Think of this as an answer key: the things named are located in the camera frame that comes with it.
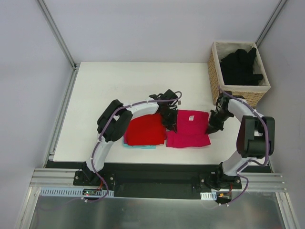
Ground aluminium frame post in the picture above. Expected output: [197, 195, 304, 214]
[255, 0, 290, 47]
[36, 0, 77, 70]

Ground magenta t shirt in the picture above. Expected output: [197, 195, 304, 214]
[166, 110, 211, 148]

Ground right slotted cable duct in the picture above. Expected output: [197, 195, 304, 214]
[200, 192, 232, 201]

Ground left slotted cable duct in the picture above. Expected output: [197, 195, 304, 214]
[40, 187, 114, 198]

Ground slotted cable duct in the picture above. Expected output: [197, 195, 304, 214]
[200, 192, 232, 201]
[40, 187, 114, 198]

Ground wicker basket with liner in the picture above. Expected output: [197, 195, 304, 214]
[208, 41, 271, 107]

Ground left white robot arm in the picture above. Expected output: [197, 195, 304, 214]
[81, 95, 180, 186]

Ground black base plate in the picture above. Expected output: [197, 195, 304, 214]
[73, 163, 242, 199]

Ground left aluminium frame post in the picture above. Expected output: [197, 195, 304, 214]
[36, 0, 77, 70]

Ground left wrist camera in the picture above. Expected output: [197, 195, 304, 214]
[161, 89, 178, 100]

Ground right aluminium frame post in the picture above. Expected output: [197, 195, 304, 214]
[255, 0, 290, 47]

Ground black clothes in basket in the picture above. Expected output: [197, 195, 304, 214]
[220, 48, 264, 86]

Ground red t shirt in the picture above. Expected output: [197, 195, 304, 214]
[125, 114, 166, 146]

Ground teal t shirt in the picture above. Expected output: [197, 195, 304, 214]
[123, 142, 156, 149]

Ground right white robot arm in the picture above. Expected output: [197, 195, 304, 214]
[204, 92, 275, 190]

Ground aluminium front rail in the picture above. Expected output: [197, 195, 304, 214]
[30, 168, 288, 192]

